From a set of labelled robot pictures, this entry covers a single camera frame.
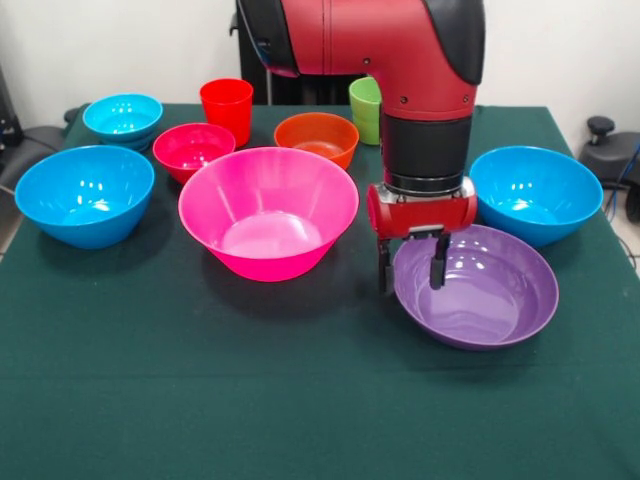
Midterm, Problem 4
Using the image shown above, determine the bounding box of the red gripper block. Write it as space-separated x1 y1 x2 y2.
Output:
366 177 480 296

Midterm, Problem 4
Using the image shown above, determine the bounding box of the purple shallow bowl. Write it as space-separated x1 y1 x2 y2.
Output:
391 223 560 352

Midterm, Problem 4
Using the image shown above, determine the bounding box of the medium blue bowl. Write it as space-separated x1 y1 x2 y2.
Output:
468 145 605 249
13 144 156 251

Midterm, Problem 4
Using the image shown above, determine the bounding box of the large pink bowl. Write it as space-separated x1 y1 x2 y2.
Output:
177 146 361 284

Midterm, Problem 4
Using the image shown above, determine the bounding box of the green cup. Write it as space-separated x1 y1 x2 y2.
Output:
348 77 385 147

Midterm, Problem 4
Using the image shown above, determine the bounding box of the dark green tablecloth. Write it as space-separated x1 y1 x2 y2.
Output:
0 102 640 480

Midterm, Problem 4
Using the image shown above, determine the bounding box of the small orange bowl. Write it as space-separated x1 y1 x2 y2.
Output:
273 112 361 171

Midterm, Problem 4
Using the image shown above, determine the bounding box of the red cup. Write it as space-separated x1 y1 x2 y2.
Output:
199 77 255 149

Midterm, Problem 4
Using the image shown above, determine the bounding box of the small crimson bowl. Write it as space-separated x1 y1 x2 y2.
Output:
152 122 237 185

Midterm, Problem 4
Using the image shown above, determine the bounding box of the small blue bowl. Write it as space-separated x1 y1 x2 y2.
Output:
99 130 157 153
82 93 164 144

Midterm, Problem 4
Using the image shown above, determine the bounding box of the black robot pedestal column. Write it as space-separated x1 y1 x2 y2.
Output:
229 0 384 106

